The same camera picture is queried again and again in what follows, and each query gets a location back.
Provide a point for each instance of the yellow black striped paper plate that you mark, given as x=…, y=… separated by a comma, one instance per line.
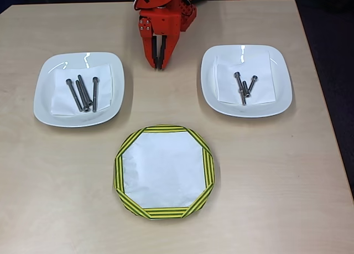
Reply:
x=208, y=168

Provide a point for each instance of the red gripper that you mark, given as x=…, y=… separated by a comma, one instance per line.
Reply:
x=162, y=26

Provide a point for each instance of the short bolt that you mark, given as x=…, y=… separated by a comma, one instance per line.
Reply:
x=238, y=82
x=245, y=88
x=243, y=100
x=252, y=83

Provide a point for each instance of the white square plate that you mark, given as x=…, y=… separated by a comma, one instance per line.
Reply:
x=282, y=99
x=44, y=104

